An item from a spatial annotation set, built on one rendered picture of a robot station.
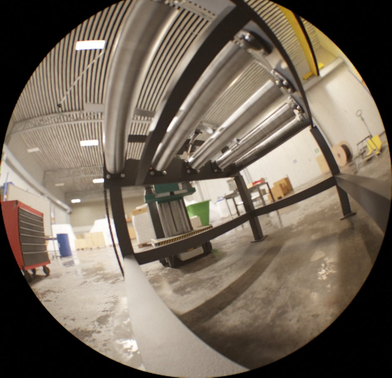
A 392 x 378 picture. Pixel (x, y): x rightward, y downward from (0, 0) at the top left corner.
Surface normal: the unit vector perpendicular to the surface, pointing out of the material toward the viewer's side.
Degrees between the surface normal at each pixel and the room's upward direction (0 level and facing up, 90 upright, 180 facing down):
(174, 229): 90
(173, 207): 90
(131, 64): 177
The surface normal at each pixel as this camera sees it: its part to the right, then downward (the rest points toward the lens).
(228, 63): -0.32, 0.73
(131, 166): 0.51, -0.39
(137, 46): 0.33, 0.91
